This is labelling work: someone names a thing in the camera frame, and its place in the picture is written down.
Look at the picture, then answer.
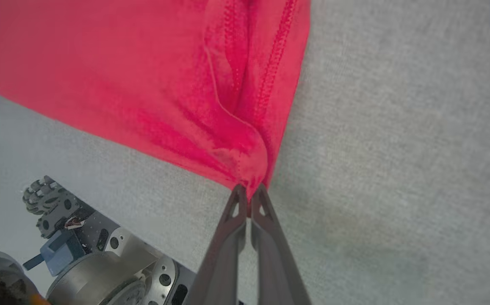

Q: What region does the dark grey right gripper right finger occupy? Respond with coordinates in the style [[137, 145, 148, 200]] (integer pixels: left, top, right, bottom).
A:
[[250, 183, 312, 305]]

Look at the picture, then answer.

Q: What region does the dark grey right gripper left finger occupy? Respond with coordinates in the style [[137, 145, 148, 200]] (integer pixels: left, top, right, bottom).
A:
[[184, 184, 249, 305]]

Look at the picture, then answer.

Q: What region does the red shirt with white cuffs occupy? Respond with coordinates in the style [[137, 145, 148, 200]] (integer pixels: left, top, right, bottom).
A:
[[0, 0, 312, 200]]

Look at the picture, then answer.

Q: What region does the grey mecanum wheel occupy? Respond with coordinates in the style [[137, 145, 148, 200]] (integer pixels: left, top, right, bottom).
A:
[[22, 175, 82, 238]]

